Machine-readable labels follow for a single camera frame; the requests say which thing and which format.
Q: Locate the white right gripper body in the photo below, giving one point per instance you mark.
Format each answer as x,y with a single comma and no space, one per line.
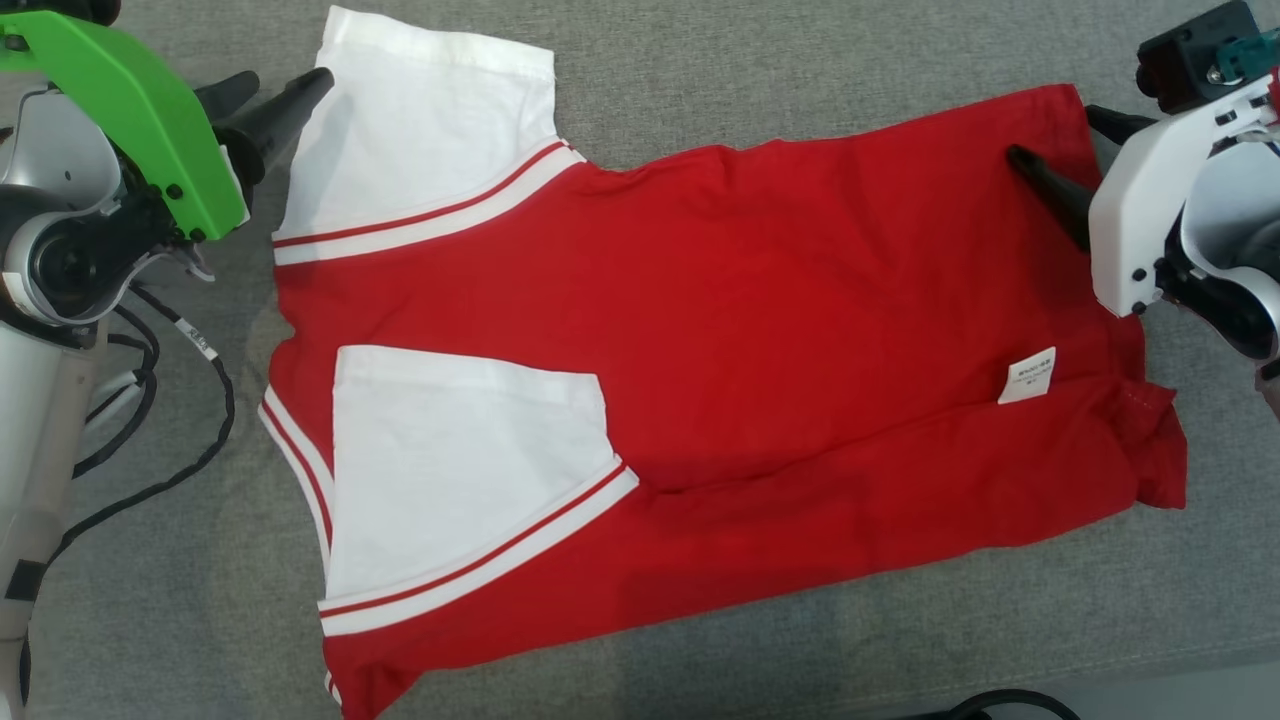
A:
1135,220

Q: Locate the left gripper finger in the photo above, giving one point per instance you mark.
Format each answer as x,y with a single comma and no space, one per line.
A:
280,110
230,90

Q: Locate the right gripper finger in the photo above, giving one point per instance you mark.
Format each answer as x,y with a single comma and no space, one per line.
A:
1055,190
1118,124

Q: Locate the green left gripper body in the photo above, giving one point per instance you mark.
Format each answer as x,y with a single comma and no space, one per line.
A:
130,90

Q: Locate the red T-shirt white sleeves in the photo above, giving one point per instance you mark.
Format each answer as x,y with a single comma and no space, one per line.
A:
800,300

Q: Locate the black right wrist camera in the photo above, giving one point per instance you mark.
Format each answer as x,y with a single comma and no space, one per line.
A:
1185,55

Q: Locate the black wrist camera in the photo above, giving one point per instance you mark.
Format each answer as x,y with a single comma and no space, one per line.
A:
75,8
1185,55

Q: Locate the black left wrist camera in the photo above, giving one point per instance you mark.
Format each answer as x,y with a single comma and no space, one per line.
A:
75,8

